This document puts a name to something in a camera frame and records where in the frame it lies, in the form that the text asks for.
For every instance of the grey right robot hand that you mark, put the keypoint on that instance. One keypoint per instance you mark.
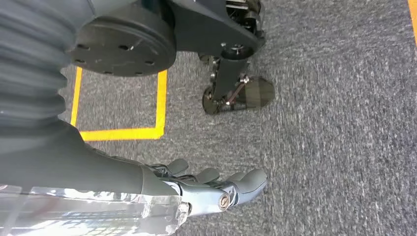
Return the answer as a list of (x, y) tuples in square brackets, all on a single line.
[(81, 169)]

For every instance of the clear plastic wrap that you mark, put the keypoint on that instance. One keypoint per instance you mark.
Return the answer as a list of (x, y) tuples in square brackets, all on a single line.
[(97, 215)]

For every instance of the yellow floor tape square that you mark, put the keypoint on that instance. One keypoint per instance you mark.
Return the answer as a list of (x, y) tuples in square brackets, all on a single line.
[(162, 104)]

